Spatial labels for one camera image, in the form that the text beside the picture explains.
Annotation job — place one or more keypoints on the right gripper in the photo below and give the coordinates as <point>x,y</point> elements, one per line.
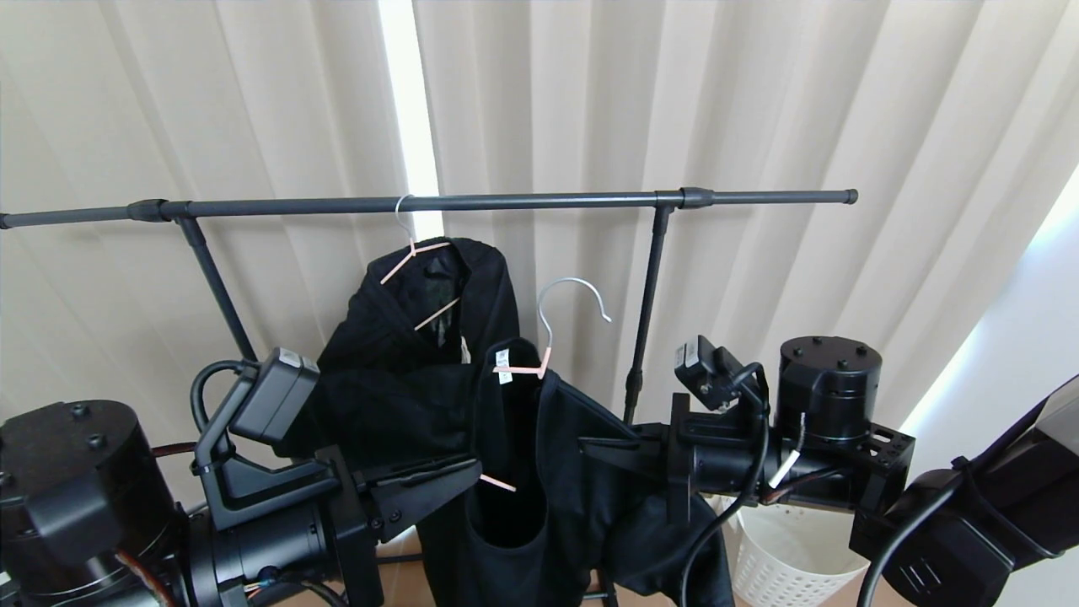
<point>725,464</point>

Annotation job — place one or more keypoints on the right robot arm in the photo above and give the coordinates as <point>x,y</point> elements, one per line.
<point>830,379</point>

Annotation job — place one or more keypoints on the black shorts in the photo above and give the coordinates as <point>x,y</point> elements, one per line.
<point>379,405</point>

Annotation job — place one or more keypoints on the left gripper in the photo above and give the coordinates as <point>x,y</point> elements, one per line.
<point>278,556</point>

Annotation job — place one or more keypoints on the white laundry basket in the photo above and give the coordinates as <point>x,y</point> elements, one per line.
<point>792,565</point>

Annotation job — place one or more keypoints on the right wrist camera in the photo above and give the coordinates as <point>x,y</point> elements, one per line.
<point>708,371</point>

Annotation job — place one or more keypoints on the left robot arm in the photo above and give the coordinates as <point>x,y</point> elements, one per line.
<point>76,480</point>

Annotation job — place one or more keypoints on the black garment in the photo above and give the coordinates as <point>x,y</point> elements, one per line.
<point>573,506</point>

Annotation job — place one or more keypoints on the black clothes rack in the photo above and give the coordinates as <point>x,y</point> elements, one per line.
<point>295,205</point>

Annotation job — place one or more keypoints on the pink clothes hanger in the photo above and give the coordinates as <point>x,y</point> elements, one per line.
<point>411,244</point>
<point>547,358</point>

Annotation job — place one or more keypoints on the beige curtain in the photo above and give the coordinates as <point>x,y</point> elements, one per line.
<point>590,84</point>
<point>211,101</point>

